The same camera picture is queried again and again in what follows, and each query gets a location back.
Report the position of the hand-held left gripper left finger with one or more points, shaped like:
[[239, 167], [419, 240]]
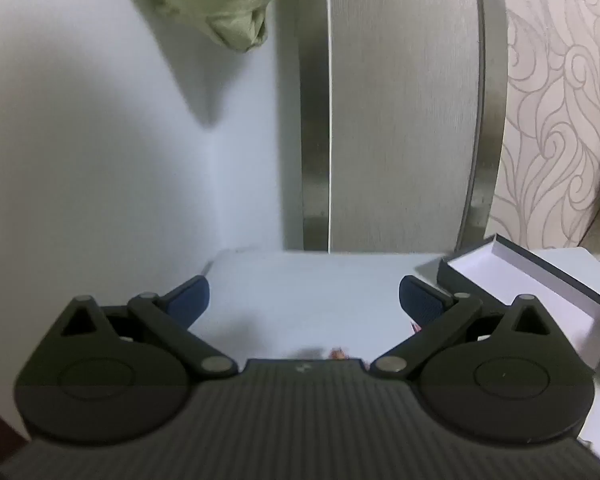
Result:
[[196, 298]]

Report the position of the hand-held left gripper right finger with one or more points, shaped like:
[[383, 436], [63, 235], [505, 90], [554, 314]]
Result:
[[418, 300]]

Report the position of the dark box with white interior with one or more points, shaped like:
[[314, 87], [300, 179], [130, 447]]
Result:
[[555, 285]]

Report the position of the grey textured wall panel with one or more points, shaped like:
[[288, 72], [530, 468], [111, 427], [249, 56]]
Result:
[[405, 110]]

